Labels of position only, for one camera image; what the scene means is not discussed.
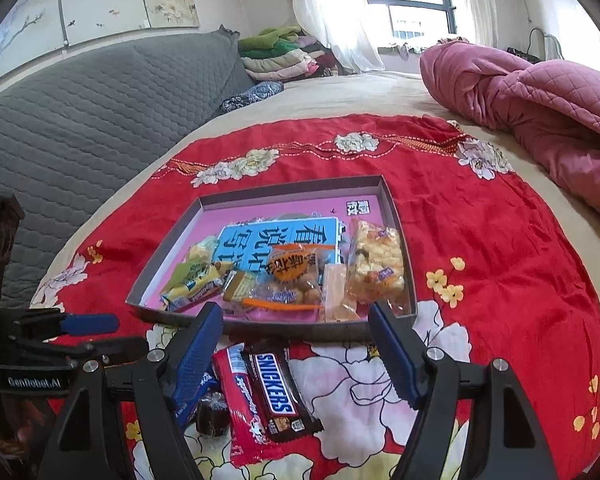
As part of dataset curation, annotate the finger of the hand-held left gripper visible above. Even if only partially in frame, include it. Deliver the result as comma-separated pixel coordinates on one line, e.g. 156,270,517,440
11,336,149,367
11,310,122,340

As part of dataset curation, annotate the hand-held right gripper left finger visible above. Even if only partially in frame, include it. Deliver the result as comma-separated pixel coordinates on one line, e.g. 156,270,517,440
37,301,225,480

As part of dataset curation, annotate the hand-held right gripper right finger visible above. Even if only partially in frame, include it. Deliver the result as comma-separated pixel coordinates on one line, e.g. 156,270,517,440
368,301,556,480

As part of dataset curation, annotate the dark round candy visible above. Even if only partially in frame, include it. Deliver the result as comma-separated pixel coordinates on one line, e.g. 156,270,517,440
195,390,231,438

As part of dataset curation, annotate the red candy packet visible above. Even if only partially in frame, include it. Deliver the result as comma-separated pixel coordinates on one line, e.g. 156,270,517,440
211,344,286,468

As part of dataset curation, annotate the yellow blue snack packet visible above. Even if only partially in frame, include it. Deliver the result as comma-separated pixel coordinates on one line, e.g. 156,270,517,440
160,260,233,311

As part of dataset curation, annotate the orange wafer packet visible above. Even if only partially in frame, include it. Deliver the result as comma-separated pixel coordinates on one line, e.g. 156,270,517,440
322,262,362,323

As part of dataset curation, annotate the brown chocolate bar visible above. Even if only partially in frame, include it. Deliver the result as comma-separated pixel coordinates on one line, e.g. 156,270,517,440
242,350,325,443

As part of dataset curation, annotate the clear rice cracker packet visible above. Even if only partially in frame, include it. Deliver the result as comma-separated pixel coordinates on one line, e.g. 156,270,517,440
344,222,406,306

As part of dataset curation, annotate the clear orange-trimmed snack bag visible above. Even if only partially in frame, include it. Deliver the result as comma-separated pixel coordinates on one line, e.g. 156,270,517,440
242,242,331,313

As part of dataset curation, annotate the shallow grey box pink bottom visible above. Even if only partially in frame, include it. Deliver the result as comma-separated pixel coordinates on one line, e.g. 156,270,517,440
126,175,418,343

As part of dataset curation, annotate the person's left hand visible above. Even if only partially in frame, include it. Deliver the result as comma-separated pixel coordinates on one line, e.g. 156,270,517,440
14,402,39,442

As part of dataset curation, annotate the red floral cloth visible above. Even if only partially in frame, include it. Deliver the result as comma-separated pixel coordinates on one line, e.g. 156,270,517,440
30,112,600,480

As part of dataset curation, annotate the grey quilted headboard cover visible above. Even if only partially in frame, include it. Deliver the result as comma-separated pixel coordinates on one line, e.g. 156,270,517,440
0,25,256,311

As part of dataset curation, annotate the dark patterned pillow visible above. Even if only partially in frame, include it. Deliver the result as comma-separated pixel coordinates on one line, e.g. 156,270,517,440
219,81,284,115

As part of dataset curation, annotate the pink quilted blanket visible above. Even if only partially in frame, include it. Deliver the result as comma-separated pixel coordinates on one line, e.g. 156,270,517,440
420,41,600,233

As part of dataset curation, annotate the pile of folded clothes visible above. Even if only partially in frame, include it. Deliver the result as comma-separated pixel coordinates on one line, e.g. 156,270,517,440
237,26,341,82

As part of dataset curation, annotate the black bag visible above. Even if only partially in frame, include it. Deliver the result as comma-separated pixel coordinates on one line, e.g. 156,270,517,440
506,46,541,63

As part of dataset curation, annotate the white sheer curtain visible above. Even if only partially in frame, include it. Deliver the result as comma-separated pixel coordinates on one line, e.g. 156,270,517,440
452,0,506,51
287,0,386,75

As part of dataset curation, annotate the floral wall painting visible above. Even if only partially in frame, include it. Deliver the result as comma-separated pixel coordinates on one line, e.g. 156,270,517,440
0,0,201,93

